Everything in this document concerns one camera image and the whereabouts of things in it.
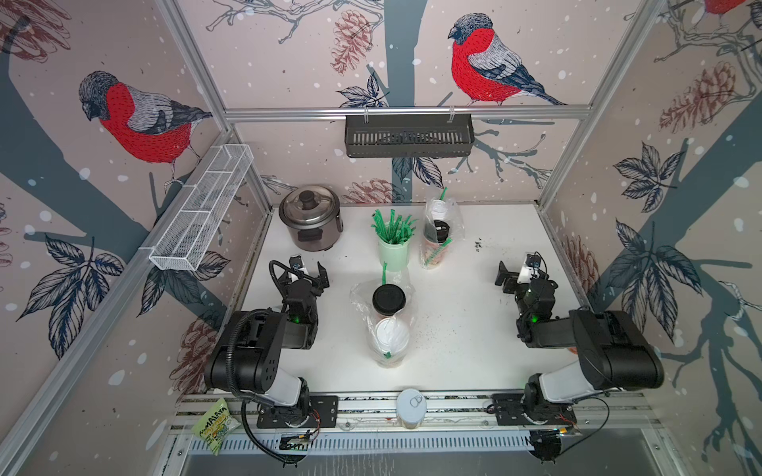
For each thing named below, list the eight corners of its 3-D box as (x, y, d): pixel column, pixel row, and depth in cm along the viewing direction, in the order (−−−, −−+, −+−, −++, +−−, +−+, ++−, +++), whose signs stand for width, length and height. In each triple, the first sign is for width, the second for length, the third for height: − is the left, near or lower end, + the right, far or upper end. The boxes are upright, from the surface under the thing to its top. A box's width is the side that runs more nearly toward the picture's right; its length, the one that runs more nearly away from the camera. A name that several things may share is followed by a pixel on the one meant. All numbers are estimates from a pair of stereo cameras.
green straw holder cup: (370, 266, 104) (367, 233, 89) (378, 242, 111) (376, 207, 96) (406, 274, 102) (408, 241, 87) (412, 249, 108) (415, 214, 94)
